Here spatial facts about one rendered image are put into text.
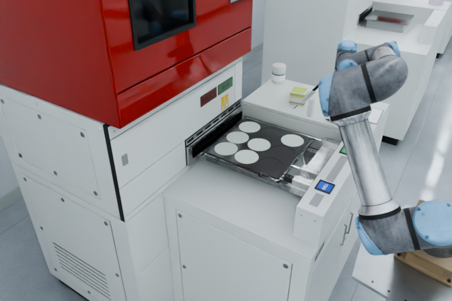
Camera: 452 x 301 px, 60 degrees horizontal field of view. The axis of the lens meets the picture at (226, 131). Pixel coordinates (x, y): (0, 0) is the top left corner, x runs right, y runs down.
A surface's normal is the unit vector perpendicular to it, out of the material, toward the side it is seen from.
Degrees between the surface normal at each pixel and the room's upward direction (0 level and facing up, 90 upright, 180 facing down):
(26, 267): 0
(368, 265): 0
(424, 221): 40
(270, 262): 90
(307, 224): 90
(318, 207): 0
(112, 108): 90
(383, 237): 67
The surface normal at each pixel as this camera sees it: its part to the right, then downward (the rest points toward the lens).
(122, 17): 0.84, 0.28
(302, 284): -0.54, 0.44
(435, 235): -0.34, -0.37
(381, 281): 0.00, -0.85
